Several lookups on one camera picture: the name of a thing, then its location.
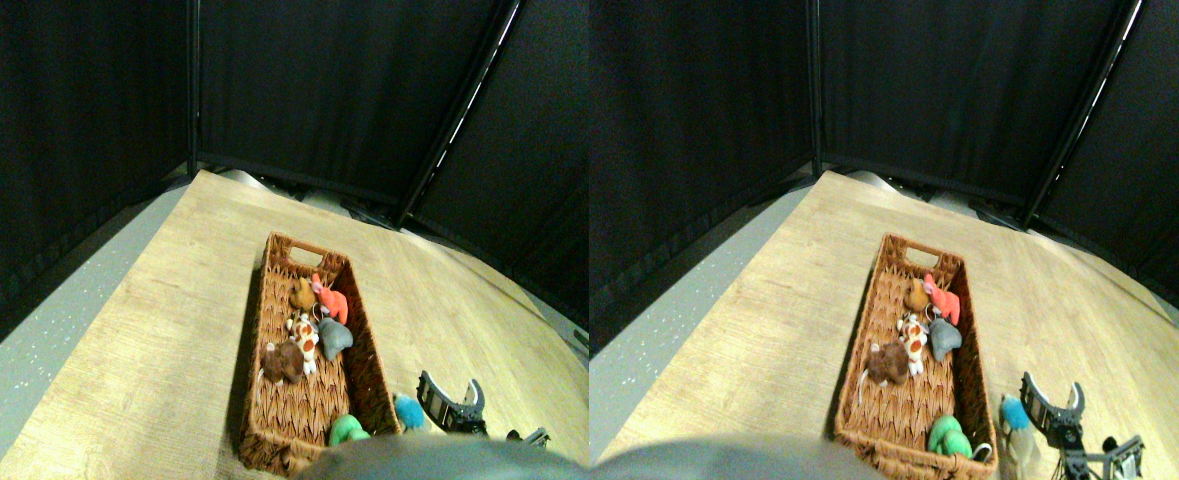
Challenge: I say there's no grey plush toy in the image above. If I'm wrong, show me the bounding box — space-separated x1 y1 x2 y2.
928 317 964 364
316 316 356 362

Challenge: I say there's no white brown spotted plush toy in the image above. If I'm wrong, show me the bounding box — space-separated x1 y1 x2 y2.
896 312 931 379
285 311 323 377

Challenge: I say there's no red plush toy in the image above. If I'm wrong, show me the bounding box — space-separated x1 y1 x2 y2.
923 272 963 327
310 272 351 327

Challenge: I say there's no orange plush toy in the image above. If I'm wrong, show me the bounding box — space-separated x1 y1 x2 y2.
286 276 319 312
900 277 933 314

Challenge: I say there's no blue plush toy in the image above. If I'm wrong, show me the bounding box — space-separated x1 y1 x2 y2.
392 393 429 432
998 394 1040 471

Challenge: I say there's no green plush toy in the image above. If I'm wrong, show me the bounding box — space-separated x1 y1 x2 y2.
326 413 373 448
926 414 976 460

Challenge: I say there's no brown wicker basket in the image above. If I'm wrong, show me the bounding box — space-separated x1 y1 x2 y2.
832 233 999 477
237 232 403 474

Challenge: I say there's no black curtain stand pole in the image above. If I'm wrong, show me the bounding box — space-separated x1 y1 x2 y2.
392 0 527 229
185 0 202 181
1017 0 1148 229
805 0 824 181

